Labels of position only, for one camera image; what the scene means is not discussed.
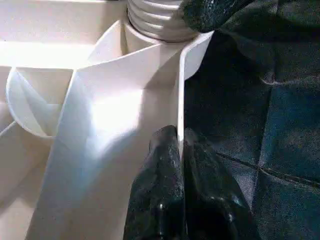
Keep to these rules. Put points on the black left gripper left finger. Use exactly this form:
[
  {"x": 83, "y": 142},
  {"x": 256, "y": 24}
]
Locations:
[{"x": 160, "y": 190}]

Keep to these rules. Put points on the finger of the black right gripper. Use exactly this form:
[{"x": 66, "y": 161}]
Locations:
[{"x": 207, "y": 15}]

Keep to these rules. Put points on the white plastic table top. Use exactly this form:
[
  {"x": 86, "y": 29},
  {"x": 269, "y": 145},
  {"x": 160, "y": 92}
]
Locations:
[{"x": 100, "y": 100}]

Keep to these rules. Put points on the white plastic table leg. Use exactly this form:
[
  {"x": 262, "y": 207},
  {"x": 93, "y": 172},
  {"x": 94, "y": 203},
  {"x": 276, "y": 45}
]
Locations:
[{"x": 155, "y": 20}]

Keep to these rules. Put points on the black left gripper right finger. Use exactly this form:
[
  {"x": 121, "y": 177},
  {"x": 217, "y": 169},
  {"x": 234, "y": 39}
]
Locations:
[{"x": 212, "y": 200}]

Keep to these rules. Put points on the black mat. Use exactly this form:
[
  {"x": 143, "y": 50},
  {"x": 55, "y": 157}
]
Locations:
[{"x": 275, "y": 125}]

